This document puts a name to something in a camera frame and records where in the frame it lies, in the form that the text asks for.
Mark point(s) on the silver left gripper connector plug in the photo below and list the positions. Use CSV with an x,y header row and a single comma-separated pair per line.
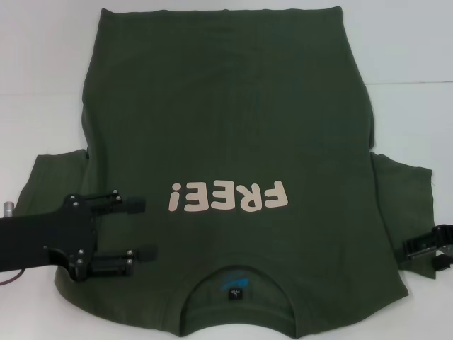
x,y
8,209

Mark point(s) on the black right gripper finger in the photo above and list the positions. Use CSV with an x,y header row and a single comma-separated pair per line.
x,y
426,242
441,263

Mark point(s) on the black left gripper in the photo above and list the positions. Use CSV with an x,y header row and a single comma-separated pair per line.
x,y
49,237

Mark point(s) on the dark green FREE t-shirt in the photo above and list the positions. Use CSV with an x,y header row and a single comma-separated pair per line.
x,y
230,106

